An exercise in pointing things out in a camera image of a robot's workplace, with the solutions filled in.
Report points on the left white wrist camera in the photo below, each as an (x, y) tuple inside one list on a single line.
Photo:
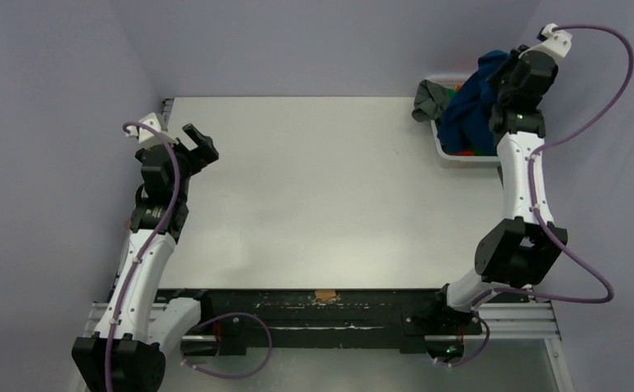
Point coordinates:
[(152, 130)]

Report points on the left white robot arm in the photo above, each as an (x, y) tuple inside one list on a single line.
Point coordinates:
[(129, 347)]

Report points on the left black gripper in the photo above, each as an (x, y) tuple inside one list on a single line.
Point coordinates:
[(203, 154)]

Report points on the grey t shirt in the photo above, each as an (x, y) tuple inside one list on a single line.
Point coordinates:
[(430, 101)]

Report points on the dark blue t shirt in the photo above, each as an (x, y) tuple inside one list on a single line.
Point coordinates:
[(487, 64)]

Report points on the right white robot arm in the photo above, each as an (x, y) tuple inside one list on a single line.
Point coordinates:
[(519, 251)]

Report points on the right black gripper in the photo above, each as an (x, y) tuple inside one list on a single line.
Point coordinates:
[(510, 75)]

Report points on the green t shirt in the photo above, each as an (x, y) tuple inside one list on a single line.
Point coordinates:
[(482, 149)]

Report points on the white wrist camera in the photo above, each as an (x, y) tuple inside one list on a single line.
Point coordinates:
[(152, 130), (554, 42)]

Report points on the brown tape piece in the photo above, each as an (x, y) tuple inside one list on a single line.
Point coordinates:
[(325, 295)]

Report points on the orange t shirt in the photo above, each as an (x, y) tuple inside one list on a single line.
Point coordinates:
[(466, 153)]

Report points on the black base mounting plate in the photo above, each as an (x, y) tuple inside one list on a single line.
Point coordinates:
[(253, 312)]

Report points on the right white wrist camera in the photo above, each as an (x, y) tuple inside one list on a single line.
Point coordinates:
[(554, 42)]

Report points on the aluminium frame rail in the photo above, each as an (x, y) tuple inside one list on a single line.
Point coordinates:
[(506, 321)]

